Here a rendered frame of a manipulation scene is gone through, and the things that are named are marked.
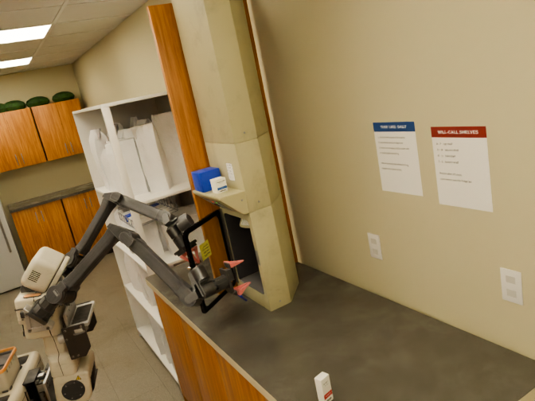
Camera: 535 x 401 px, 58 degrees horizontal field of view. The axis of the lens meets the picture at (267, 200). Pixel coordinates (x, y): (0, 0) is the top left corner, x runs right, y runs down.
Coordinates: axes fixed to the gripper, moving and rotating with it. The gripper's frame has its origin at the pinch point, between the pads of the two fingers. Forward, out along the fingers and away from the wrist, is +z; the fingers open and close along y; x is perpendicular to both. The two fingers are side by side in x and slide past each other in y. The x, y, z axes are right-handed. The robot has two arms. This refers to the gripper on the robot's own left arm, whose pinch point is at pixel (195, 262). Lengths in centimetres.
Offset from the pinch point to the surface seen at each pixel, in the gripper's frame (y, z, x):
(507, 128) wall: -137, 20, 17
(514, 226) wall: -123, 46, 16
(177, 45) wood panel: -46, -85, -21
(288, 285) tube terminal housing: -25.0, 32.9, -14.3
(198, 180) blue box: -23.4, -29.3, -6.0
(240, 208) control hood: -36.9, -8.1, 0.7
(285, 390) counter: -38, 52, 46
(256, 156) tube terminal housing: -53, -22, -9
